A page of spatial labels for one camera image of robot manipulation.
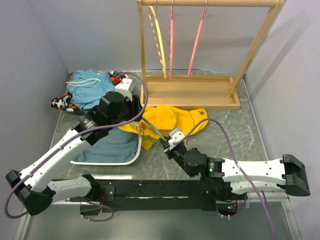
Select pink hanger right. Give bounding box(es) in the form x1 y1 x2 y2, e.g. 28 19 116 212
187 7 208 78

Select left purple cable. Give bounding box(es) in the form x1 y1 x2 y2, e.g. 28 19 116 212
3 71 149 223

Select wooden hanger rack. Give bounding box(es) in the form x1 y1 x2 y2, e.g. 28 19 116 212
137 0 284 111

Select light blue shorts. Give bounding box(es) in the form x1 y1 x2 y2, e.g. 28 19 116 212
67 69 115 110

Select white laundry basket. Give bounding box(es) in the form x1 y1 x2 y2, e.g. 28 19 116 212
69 132 143 167

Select patterned black orange shorts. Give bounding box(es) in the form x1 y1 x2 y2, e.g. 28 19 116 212
51 71 127 112

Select pink hanger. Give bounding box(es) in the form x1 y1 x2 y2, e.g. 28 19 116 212
169 6 174 79
187 7 208 78

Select yellow hanger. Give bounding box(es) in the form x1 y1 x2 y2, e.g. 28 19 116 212
147 6 167 79

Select aluminium rail frame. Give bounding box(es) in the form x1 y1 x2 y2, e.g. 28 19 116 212
12 181 301 240

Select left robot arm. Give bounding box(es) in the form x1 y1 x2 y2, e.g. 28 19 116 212
5 91 144 216

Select blue cloth in basket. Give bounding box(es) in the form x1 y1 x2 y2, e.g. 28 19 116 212
76 127 139 163

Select pink hanger left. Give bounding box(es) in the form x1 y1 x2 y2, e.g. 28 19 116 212
169 6 174 79

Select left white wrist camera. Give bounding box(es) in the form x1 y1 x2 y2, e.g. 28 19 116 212
114 78 135 102

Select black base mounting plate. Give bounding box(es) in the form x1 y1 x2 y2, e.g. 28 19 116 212
84 179 246 212

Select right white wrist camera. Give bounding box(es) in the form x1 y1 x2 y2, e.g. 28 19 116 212
163 127 185 153

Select green hanger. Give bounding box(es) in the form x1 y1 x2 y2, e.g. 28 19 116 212
129 117 165 149

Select yellow shorts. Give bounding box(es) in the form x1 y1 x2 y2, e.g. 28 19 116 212
119 104 208 137

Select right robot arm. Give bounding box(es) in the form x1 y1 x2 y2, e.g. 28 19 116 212
161 140 311 200

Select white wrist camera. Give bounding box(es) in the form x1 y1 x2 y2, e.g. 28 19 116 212
163 127 185 153
114 78 135 102

